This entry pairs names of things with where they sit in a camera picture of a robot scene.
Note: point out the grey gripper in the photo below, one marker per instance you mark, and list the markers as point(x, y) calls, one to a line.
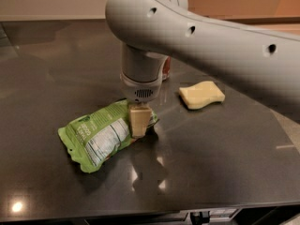
point(141, 89)

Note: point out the green rice chip bag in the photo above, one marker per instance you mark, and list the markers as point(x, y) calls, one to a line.
point(93, 138)

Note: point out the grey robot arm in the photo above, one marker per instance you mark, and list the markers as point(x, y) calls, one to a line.
point(261, 63)

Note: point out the red soda can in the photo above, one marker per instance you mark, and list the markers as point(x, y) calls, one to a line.
point(166, 69)

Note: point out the yellow sponge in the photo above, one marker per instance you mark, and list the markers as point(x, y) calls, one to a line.
point(201, 94)

